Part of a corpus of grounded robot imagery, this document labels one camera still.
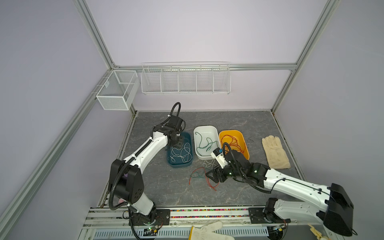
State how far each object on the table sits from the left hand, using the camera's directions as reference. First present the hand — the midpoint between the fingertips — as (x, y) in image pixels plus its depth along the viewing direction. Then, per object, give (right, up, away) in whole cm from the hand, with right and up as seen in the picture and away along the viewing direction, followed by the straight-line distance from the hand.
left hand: (177, 143), depth 86 cm
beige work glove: (+62, -10, +9) cm, 64 cm away
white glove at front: (+16, -40, -16) cm, 46 cm away
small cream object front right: (+67, -40, -18) cm, 80 cm away
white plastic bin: (+20, +6, +19) cm, 29 cm away
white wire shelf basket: (+4, +42, +13) cm, 44 cm away
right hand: (+18, -14, -11) cm, 25 cm away
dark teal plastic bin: (0, -13, +6) cm, 14 cm away
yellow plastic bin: (+40, +4, +14) cm, 42 cm away
